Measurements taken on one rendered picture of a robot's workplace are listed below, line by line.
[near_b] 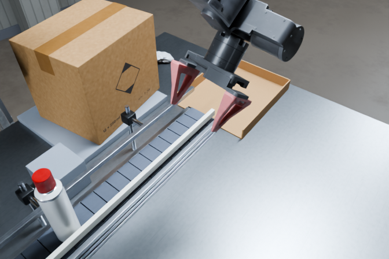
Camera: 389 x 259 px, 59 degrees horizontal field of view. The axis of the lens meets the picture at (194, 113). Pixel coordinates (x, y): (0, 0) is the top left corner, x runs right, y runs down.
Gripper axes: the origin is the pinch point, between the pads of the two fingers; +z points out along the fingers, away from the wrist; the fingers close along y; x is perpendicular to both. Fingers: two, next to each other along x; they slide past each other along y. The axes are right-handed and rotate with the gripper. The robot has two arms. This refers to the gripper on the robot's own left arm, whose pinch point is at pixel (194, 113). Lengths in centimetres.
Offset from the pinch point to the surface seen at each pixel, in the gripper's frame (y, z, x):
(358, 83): -21, -34, 228
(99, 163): -19.4, 23.4, 5.3
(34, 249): -16.4, 42.3, -5.0
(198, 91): -31, 5, 49
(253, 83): -20, -6, 62
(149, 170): -12.7, 21.7, 15.2
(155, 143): -20.6, 18.9, 23.9
